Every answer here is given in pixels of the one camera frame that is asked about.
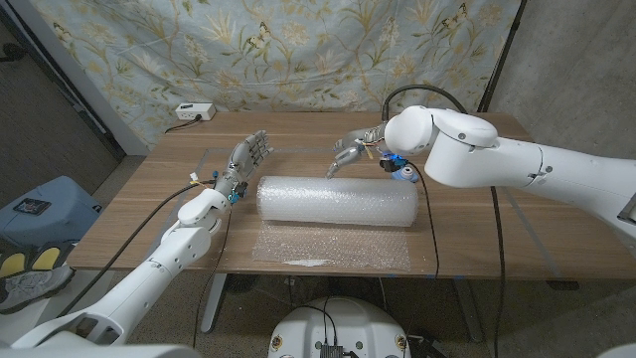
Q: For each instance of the blue-grey storage bin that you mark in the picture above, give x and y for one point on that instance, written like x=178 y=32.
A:
x=64 y=219

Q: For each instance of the black flat phone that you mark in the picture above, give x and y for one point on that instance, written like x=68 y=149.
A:
x=31 y=206

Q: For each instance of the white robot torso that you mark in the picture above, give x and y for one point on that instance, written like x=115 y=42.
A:
x=358 y=323

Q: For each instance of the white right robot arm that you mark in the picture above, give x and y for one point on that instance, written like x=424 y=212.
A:
x=497 y=154

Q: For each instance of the white table leg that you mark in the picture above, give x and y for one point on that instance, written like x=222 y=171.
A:
x=213 y=308

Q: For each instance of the black shoe yellow insole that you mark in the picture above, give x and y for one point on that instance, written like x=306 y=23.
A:
x=12 y=264
x=46 y=258

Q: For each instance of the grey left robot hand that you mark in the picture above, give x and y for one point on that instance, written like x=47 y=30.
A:
x=243 y=164

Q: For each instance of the grey table leg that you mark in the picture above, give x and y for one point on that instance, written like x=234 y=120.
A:
x=469 y=313

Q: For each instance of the black ribbed round object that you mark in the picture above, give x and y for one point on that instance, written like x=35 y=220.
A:
x=241 y=283

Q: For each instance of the white power outlet box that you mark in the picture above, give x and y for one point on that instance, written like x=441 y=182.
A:
x=191 y=112

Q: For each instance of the small blue round cap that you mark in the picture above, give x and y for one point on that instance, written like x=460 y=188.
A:
x=408 y=175

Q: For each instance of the small black torso box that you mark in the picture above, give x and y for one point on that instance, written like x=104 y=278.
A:
x=330 y=352

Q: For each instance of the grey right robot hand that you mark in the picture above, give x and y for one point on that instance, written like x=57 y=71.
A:
x=360 y=144

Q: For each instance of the black door frame strip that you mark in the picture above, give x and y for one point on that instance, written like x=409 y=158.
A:
x=113 y=145

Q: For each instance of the floral blue backdrop cloth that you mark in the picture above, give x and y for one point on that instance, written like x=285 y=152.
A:
x=323 y=59

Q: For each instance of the grey sneaker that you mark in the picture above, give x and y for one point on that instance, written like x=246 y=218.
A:
x=35 y=288

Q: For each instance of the black backdrop stand pole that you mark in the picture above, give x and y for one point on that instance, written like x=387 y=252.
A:
x=498 y=59

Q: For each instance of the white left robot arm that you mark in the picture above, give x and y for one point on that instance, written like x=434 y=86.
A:
x=149 y=273

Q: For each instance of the clear bubble wrap roll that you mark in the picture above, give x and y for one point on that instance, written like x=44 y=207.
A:
x=338 y=199

